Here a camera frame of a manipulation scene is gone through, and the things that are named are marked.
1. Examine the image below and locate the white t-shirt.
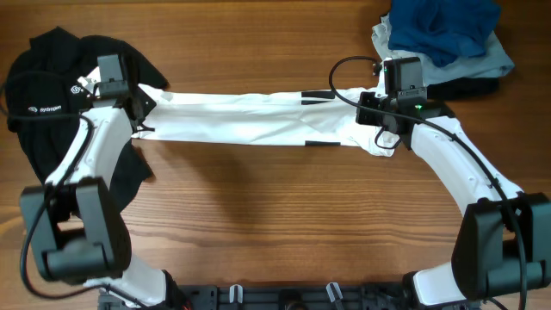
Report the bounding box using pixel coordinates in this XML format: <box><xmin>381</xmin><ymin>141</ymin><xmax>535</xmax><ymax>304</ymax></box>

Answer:
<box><xmin>135</xmin><ymin>84</ymin><xmax>400</xmax><ymax>157</ymax></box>

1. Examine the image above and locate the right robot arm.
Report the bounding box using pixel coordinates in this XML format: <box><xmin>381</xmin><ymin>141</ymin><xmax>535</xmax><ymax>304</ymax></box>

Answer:
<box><xmin>356</xmin><ymin>57</ymin><xmax>550</xmax><ymax>309</ymax></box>

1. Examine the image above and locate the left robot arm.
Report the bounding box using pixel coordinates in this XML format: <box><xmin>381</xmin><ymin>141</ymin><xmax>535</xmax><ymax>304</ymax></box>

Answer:
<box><xmin>20</xmin><ymin>54</ymin><xmax>188</xmax><ymax>309</ymax></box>

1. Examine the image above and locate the black folded shirt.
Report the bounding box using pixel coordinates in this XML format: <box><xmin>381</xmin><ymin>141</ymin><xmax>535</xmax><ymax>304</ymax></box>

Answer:
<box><xmin>427</xmin><ymin>77</ymin><xmax>500</xmax><ymax>101</ymax></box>

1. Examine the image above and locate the black t-shirt with logo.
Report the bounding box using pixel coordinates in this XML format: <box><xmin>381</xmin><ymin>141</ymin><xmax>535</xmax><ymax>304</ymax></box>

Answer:
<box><xmin>4</xmin><ymin>26</ymin><xmax>170</xmax><ymax>214</ymax></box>

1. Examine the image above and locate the dark blue folded shirt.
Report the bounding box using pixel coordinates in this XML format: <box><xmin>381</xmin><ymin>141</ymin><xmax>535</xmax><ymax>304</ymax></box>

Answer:
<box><xmin>388</xmin><ymin>0</ymin><xmax>501</xmax><ymax>67</ymax></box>

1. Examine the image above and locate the light grey-blue folded shirt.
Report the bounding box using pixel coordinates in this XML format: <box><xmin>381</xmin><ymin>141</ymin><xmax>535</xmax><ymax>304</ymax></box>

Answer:
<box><xmin>371</xmin><ymin>15</ymin><xmax>515</xmax><ymax>86</ymax></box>

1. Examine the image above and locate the right black cable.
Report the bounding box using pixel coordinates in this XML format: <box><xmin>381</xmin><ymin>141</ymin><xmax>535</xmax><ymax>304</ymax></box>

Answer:
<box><xmin>328</xmin><ymin>55</ymin><xmax>529</xmax><ymax>310</ymax></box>

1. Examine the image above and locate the black cable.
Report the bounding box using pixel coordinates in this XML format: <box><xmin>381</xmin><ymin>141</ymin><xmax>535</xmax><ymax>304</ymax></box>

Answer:
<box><xmin>328</xmin><ymin>55</ymin><xmax>529</xmax><ymax>310</ymax></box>
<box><xmin>0</xmin><ymin>71</ymin><xmax>147</xmax><ymax>309</ymax></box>

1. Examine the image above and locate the left black cable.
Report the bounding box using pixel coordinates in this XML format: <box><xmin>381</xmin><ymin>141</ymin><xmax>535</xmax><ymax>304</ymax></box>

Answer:
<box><xmin>0</xmin><ymin>71</ymin><xmax>147</xmax><ymax>309</ymax></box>

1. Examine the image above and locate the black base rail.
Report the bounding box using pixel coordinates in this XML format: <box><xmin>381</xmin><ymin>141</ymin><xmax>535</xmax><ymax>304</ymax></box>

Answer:
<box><xmin>97</xmin><ymin>282</ymin><xmax>481</xmax><ymax>310</ymax></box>

